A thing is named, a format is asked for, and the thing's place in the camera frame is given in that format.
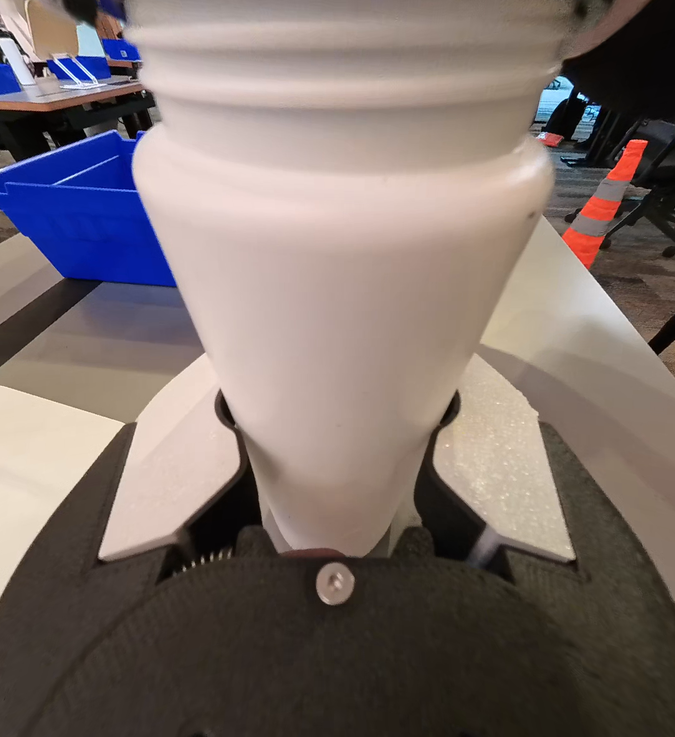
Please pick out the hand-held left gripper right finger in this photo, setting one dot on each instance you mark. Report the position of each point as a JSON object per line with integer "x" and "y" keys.
{"x": 499, "y": 461}

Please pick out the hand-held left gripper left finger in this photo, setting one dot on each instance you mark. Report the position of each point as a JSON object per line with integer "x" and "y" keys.
{"x": 171, "y": 472}

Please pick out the white bottle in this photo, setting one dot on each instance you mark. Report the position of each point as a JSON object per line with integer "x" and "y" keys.
{"x": 338, "y": 288}

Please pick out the person's right forearm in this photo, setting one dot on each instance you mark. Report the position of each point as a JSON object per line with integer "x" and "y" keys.
{"x": 649, "y": 52}

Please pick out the orange traffic cone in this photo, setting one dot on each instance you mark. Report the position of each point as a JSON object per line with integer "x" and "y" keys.
{"x": 603, "y": 207}

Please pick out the orange flat floor marker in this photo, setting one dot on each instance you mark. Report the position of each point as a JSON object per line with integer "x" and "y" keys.
{"x": 552, "y": 139}

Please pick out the black office chair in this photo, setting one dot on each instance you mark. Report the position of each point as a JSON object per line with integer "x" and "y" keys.
{"x": 660, "y": 173}

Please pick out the wooden top desk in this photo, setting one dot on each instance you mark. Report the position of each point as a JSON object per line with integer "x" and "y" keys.
{"x": 50, "y": 101}

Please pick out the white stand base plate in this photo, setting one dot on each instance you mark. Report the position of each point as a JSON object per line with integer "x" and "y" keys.
{"x": 27, "y": 484}

